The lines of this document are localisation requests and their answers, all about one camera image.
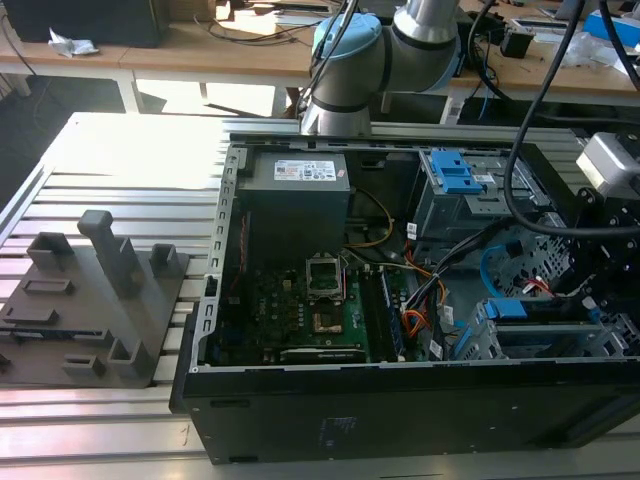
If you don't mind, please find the hard disk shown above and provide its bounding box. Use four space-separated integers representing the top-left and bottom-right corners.
482 295 604 324

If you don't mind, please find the blue disk data wire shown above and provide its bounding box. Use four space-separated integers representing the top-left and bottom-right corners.
479 241 525 302

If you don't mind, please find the metal disk bay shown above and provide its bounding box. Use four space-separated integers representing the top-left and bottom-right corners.
452 298 640 362

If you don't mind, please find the metal optical drive cage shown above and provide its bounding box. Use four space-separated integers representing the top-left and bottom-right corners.
412 148 554 244

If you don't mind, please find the wooden desk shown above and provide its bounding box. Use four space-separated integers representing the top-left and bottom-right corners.
0 0 331 114
444 0 640 109

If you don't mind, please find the blue plastic drive latch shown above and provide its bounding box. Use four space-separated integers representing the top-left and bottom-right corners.
428 149 485 196

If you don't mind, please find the blue box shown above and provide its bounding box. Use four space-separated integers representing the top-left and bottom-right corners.
583 8 640 36

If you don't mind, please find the small black device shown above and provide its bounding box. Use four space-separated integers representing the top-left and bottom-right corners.
499 27 537 60

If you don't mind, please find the black PC case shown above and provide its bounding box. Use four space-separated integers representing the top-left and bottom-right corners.
169 132 640 466

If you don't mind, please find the CPU socket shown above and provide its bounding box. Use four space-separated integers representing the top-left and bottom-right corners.
304 255 347 303

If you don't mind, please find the black graphics card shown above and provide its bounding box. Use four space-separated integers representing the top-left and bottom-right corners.
278 346 370 365

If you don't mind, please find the grey power supply unit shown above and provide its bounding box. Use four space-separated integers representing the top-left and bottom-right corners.
234 151 354 266

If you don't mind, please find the green motherboard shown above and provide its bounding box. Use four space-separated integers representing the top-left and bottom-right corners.
219 264 416 366

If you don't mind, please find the grey parts rack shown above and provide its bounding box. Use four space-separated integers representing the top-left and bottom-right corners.
0 209 192 390

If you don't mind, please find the large black box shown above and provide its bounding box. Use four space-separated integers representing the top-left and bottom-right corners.
0 0 169 50

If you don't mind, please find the crumpled white paper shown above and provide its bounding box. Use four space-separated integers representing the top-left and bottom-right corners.
47 27 100 57

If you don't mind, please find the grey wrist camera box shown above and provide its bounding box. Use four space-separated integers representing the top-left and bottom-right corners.
574 132 640 194

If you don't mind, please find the black cable bundle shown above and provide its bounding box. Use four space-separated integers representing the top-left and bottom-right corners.
404 219 516 361

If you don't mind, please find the orange red wire bundle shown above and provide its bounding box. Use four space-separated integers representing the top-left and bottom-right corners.
401 269 447 342

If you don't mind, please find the yellow wire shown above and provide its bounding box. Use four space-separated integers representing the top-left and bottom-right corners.
348 188 396 249

